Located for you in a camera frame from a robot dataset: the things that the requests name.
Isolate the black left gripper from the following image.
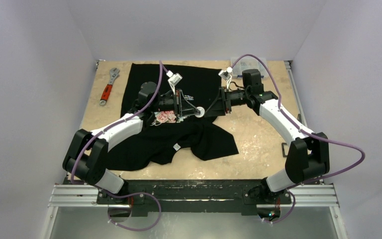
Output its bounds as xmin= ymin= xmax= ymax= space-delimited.
xmin=150 ymin=89 xmax=200 ymax=117

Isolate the black floral print t-shirt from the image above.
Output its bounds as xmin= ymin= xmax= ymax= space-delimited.
xmin=107 ymin=65 xmax=239 ymax=171

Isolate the orange yellow round brooch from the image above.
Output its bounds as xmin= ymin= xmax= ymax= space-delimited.
xmin=195 ymin=107 xmax=205 ymax=118

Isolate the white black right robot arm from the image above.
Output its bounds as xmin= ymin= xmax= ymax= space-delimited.
xmin=205 ymin=67 xmax=330 ymax=203

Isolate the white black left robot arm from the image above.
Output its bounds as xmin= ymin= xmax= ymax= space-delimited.
xmin=62 ymin=82 xmax=205 ymax=204

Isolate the clear plastic organizer box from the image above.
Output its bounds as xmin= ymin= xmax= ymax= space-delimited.
xmin=232 ymin=56 xmax=269 ymax=79

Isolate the black open display case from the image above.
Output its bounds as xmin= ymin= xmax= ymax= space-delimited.
xmin=281 ymin=113 xmax=303 ymax=158

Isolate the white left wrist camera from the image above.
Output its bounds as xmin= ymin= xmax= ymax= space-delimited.
xmin=166 ymin=71 xmax=183 ymax=93

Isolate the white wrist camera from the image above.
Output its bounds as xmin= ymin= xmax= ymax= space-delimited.
xmin=218 ymin=67 xmax=233 ymax=90
xmin=166 ymin=71 xmax=183 ymax=93

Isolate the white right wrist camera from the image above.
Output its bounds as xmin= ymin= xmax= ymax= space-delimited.
xmin=218 ymin=67 xmax=233 ymax=90

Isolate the red handled adjustable wrench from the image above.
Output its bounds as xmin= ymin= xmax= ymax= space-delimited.
xmin=99 ymin=68 xmax=120 ymax=106

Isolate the aluminium black mounting rail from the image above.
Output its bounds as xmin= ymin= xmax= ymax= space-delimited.
xmin=48 ymin=180 xmax=339 ymax=217

